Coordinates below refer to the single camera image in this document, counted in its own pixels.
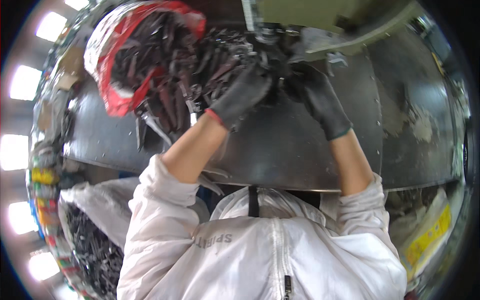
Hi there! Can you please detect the person's body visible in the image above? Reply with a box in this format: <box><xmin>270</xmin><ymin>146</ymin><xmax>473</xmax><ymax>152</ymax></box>
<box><xmin>116</xmin><ymin>154</ymin><xmax>408</xmax><ymax>300</ymax></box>

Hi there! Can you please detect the person's right hand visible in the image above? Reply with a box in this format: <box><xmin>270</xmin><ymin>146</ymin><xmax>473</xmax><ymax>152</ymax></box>
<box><xmin>285</xmin><ymin>64</ymin><xmax>353</xmax><ymax>142</ymax></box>

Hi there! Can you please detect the person's left hand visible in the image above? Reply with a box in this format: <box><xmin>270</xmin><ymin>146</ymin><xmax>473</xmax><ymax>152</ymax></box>
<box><xmin>205</xmin><ymin>66</ymin><xmax>273</xmax><ymax>132</ymax></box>

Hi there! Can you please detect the yellow and white sack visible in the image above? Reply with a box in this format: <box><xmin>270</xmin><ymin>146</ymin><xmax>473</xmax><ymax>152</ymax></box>
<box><xmin>386</xmin><ymin>187</ymin><xmax>455</xmax><ymax>283</ymax></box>

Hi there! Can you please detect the green press machine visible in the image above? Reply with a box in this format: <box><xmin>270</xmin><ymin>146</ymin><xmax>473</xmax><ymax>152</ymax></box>
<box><xmin>241</xmin><ymin>0</ymin><xmax>426</xmax><ymax>65</ymax></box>

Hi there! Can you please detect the red and white woven sack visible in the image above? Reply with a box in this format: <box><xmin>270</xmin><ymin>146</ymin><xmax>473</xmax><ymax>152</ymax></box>
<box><xmin>83</xmin><ymin>0</ymin><xmax>207</xmax><ymax>118</ymax></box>

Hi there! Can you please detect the heap of dark metal parts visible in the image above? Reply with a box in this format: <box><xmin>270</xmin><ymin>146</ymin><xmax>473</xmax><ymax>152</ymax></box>
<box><xmin>109</xmin><ymin>13</ymin><xmax>274</xmax><ymax>152</ymax></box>

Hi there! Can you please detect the white sack of metal parts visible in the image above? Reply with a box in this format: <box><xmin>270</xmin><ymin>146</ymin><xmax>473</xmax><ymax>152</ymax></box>
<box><xmin>57</xmin><ymin>177</ymin><xmax>140</xmax><ymax>300</ymax></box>

